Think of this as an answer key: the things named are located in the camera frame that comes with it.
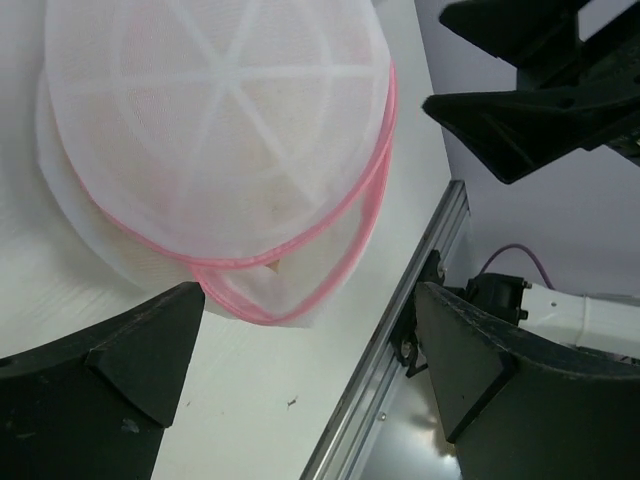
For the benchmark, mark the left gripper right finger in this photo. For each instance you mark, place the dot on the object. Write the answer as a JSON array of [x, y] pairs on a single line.
[[517, 406]]

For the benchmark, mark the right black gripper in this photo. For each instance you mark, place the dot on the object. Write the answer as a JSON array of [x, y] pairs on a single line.
[[581, 94]]

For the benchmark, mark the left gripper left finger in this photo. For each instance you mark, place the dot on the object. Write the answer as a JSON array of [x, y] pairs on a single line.
[[96, 403]]

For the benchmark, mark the white pink mesh laundry bag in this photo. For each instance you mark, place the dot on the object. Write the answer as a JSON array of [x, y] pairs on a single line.
[[199, 140]]

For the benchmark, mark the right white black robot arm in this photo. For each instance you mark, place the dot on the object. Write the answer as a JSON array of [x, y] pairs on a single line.
[[609, 325]]

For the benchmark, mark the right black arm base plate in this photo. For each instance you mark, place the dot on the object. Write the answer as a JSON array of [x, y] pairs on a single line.
[[404, 339]]

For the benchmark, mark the aluminium rail frame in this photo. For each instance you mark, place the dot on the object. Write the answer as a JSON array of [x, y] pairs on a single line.
[[359, 410]]

